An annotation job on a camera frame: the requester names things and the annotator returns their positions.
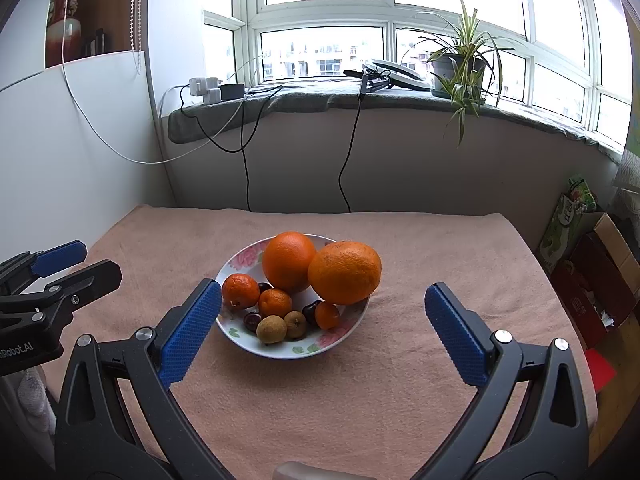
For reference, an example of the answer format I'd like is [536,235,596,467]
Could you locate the cardboard box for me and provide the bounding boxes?
[550,212,640,348]

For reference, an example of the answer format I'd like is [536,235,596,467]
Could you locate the large bumpy orange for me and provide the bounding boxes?
[307,241,383,306]

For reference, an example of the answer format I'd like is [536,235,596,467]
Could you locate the red vase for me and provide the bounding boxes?
[46,0,85,68]

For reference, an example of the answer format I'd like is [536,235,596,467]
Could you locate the white lace cloth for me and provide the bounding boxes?
[612,147,640,196]

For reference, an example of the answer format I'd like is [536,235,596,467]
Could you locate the grey windowsill cloth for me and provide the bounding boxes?
[167,82,623,161]

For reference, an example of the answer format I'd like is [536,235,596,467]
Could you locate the white beaded blind cord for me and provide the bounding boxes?
[127,0,146,73]

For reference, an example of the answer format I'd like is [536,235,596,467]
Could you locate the peach towel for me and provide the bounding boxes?
[42,204,598,480]

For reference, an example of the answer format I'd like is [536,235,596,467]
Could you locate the white floral plate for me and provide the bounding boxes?
[215,233,372,360]

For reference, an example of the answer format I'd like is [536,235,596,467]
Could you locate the white and black device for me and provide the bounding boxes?
[343,59,432,93]

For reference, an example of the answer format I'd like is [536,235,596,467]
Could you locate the brown kiwi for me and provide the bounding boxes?
[256,314,288,345]
[283,310,308,340]

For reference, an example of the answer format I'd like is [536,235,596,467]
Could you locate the white window frame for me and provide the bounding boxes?
[202,0,633,148]

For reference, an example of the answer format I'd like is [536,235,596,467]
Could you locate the white cabinet panel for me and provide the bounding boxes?
[0,50,176,271]

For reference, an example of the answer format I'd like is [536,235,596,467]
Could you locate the red packet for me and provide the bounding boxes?
[584,347,618,393]

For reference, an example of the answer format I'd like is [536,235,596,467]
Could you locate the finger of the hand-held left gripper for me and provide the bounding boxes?
[0,240,87,295]
[0,259,123,327]

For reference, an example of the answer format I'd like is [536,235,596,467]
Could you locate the tiny orange kumquat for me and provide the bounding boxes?
[315,302,341,331]

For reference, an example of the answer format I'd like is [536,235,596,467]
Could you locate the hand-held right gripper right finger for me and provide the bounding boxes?
[424,282,591,480]

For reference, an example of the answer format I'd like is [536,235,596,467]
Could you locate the small tangerine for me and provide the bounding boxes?
[258,288,293,318]
[222,273,261,309]

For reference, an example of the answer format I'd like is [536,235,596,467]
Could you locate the potted spider plant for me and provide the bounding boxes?
[400,0,516,148]

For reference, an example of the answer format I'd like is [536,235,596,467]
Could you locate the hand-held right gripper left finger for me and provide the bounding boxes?
[54,277,223,480]

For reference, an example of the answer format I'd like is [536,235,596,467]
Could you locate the white knitted cloth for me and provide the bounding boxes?
[15,367,56,436]

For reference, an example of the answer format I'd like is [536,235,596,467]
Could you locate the white cable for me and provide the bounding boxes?
[0,0,266,164]

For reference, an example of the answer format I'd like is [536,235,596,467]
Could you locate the black cable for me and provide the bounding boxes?
[338,72,373,212]
[180,84,285,212]

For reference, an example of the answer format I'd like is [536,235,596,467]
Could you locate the large smooth orange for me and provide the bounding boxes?
[262,231,318,295]

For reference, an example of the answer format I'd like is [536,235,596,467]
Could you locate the dark books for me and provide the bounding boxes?
[82,27,108,58]

